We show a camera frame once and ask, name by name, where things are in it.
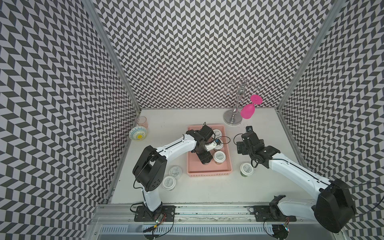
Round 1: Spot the green yogurt cup white lid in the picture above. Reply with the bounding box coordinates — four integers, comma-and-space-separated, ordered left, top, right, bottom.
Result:
213, 129, 223, 139

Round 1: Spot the white lid yogurt cup right-near-basket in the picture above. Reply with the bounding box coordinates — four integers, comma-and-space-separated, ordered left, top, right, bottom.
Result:
214, 140, 224, 151

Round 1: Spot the red label yogurt cup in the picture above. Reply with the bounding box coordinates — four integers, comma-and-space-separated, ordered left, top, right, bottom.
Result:
213, 151, 227, 165

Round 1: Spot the pink perforated plastic basket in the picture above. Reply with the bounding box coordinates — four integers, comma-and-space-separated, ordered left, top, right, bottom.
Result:
187, 137, 233, 177

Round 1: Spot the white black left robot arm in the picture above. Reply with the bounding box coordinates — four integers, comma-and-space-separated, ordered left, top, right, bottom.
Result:
133, 125, 217, 213

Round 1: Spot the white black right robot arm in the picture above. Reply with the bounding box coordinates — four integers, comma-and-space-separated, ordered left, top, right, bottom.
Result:
236, 126, 357, 233

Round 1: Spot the green yogurt cup front-right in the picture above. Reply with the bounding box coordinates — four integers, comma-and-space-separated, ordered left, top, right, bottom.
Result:
240, 163, 254, 177

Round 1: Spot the tipped clear lid yogurt cup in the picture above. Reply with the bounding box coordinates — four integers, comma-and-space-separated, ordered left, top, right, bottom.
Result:
169, 166, 183, 180

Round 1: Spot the white lid yogurt cup front-left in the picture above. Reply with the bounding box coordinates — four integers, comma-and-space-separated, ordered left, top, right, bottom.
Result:
162, 176, 177, 191

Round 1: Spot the chrome cup holder stand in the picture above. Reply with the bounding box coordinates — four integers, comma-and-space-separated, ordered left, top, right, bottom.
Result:
223, 78, 261, 126

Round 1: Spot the magenta plastic wine glass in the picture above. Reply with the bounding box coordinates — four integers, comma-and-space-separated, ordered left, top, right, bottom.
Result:
241, 95, 263, 119

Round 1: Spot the pink transparent plastic cup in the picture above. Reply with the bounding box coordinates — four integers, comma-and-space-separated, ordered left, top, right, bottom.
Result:
136, 116, 149, 129

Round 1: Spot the blue yellow patterned bowl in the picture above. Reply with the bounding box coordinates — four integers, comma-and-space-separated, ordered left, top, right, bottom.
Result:
129, 126, 148, 141

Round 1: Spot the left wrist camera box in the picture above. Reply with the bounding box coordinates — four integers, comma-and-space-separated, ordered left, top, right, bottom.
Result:
205, 140, 220, 152

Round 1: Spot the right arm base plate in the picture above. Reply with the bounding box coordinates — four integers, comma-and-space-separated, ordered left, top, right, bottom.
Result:
251, 206, 297, 223

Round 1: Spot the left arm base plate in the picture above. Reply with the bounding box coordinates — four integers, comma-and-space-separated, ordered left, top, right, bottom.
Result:
134, 205, 176, 223

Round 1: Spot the aluminium front rail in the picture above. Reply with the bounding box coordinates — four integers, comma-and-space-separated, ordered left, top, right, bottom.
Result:
84, 203, 349, 240

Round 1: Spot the aluminium corner post right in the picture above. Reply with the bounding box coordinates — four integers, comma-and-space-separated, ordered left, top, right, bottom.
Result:
276, 0, 346, 112

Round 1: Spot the aluminium corner post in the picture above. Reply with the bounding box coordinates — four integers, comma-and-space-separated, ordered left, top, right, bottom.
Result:
82, 0, 141, 113
276, 0, 346, 112

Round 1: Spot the aluminium corner post left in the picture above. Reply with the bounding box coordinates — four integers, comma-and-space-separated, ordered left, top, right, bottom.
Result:
82, 0, 141, 113

